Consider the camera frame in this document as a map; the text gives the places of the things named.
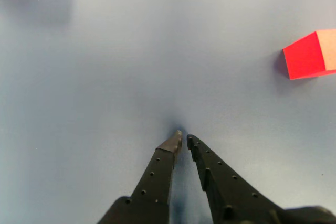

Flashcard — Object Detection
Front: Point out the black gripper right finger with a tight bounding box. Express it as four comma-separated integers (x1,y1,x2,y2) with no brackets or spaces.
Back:
186,134,336,224

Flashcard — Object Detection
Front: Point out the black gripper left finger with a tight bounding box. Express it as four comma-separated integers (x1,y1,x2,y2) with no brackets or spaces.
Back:
97,130,183,224

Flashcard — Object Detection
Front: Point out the red cube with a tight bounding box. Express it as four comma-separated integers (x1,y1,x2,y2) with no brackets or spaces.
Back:
282,28,336,80

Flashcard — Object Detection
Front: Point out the dark blue table mat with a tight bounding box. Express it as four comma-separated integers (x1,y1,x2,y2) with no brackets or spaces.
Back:
0,0,336,224

